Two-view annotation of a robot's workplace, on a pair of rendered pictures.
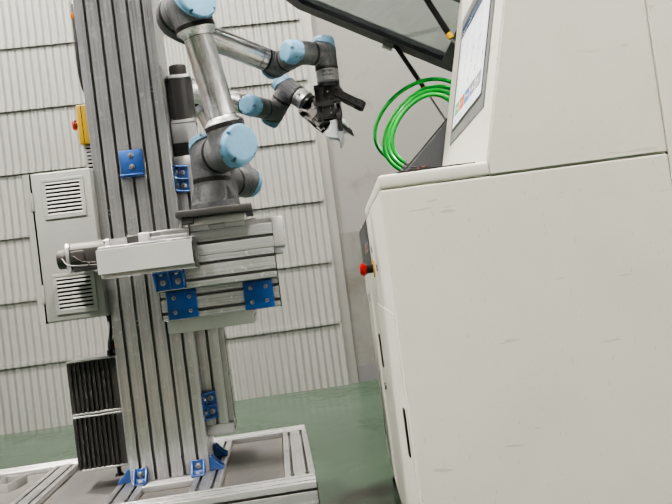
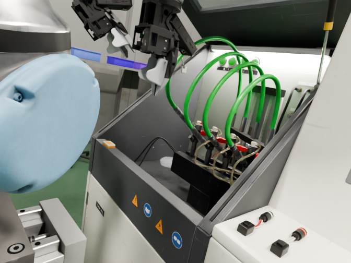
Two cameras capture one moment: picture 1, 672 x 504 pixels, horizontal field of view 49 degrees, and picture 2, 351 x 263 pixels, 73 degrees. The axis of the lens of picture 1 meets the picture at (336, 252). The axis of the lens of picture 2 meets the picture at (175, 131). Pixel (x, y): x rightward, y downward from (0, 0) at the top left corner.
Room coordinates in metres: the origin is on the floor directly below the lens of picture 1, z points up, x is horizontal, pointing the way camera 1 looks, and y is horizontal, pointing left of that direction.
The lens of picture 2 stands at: (1.91, 0.28, 1.26)
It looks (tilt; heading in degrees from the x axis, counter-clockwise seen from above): 13 degrees down; 319
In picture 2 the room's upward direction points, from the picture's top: 11 degrees clockwise
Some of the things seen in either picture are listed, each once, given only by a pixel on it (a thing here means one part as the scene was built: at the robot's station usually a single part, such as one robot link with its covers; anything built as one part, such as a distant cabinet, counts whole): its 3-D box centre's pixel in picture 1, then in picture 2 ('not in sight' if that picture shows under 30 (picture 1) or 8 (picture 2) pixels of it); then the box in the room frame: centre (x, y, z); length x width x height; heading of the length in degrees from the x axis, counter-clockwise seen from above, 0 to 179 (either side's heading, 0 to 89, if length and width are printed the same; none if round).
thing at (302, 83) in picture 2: not in sight; (301, 117); (2.28, -0.62, 1.20); 0.13 x 0.03 x 0.31; 0
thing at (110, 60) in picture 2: not in sight; (120, 62); (5.23, -1.31, 1.31); 0.33 x 0.23 x 0.11; 95
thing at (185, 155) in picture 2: not in sight; (209, 187); (2.40, -0.36, 0.91); 0.34 x 0.10 x 0.15; 0
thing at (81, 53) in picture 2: not in sight; (84, 54); (5.19, -0.78, 1.31); 0.36 x 0.25 x 0.12; 95
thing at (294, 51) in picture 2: not in sight; (260, 50); (2.52, -0.62, 1.43); 0.54 x 0.03 x 0.02; 0
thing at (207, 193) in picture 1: (214, 194); not in sight; (2.26, 0.35, 1.09); 0.15 x 0.15 x 0.10
